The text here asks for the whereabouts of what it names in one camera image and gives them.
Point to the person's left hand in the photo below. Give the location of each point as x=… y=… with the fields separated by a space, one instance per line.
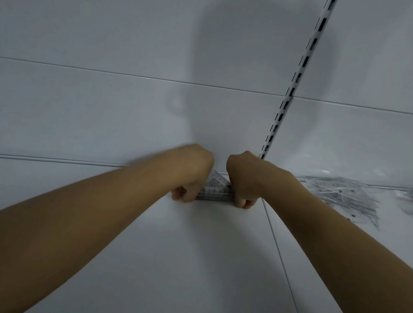
x=191 y=167

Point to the person's right hand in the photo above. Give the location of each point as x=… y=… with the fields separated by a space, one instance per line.
x=247 y=177

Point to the person's right fingers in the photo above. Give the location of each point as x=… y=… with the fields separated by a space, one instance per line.
x=244 y=202

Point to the person's left fingers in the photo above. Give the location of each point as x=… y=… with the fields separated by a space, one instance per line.
x=183 y=195

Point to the stack of clear triangle rulers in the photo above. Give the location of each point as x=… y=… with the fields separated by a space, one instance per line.
x=216 y=188

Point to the person's left forearm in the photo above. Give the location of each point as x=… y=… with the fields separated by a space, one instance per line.
x=46 y=229

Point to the person's right forearm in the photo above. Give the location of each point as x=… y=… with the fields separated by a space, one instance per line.
x=350 y=267

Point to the white metal shelf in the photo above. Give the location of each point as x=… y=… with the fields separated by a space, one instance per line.
x=187 y=262
x=354 y=244

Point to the pile of clear triangle rulers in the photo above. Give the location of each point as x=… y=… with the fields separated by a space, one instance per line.
x=343 y=193

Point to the white slotted shelf upright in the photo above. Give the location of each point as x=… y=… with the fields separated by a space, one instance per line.
x=300 y=71

